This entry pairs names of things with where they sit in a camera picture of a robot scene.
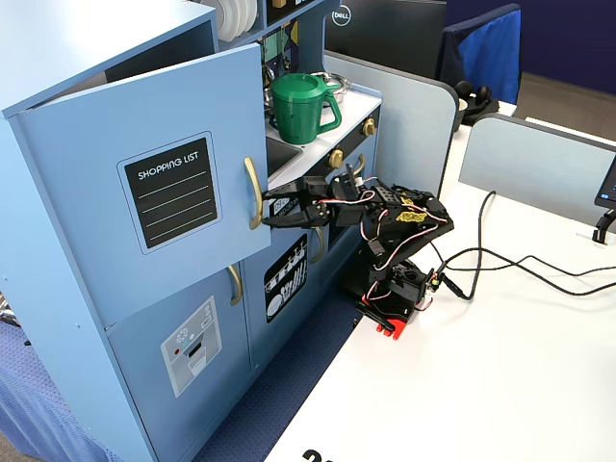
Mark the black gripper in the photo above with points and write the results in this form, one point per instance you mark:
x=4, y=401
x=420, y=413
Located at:
x=315, y=206

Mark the blue door with shopping list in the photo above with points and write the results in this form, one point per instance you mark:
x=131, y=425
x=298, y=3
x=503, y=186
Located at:
x=72, y=192

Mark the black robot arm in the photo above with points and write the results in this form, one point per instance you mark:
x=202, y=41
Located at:
x=409, y=226

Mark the blue oven door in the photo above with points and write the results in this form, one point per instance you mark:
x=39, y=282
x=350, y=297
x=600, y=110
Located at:
x=371, y=159

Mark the blue door with dish-rack sticker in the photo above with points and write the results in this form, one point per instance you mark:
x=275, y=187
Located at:
x=255, y=337

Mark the blue door with ice-dispenser sticker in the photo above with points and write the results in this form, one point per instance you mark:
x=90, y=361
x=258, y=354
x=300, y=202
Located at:
x=144, y=394

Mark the blue toy kitchen cabinet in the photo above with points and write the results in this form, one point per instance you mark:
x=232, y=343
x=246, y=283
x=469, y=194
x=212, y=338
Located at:
x=72, y=48

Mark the black toy sink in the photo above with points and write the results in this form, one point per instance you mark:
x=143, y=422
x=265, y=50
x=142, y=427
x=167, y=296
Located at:
x=281, y=151

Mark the gold stove knob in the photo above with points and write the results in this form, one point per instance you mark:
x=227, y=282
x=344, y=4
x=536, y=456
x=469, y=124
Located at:
x=336, y=158
x=369, y=126

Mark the green plastic pitcher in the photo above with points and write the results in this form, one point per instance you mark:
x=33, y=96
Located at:
x=296, y=110

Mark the silver metal pot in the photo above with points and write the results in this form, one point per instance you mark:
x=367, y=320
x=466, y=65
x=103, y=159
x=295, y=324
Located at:
x=339, y=86

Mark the grey rounded desk divider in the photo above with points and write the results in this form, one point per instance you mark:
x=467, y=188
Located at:
x=409, y=130

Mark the red table clamp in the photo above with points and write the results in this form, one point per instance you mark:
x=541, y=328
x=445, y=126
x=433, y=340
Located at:
x=387, y=322

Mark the navy woven mat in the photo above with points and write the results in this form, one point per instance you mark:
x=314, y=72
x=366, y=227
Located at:
x=289, y=385

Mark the white plate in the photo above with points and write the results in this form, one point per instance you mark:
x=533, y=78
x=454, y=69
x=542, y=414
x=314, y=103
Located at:
x=251, y=12
x=238, y=17
x=224, y=19

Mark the black Dell monitor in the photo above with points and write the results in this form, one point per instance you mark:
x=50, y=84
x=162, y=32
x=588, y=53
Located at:
x=394, y=33

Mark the black headphones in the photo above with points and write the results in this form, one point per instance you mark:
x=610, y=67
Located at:
x=474, y=98

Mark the grey low desk divider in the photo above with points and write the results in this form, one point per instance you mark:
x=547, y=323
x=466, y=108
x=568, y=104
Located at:
x=529, y=168

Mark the blue office chair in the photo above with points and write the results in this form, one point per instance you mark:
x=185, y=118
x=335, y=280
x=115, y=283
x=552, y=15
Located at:
x=486, y=53

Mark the light blue cloth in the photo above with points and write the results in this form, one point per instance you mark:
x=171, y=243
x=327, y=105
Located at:
x=43, y=409

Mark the black monitor stand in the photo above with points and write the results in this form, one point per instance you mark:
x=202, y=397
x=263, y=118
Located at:
x=601, y=226

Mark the monitor with lit screen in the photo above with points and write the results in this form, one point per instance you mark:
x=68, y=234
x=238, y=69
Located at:
x=608, y=185

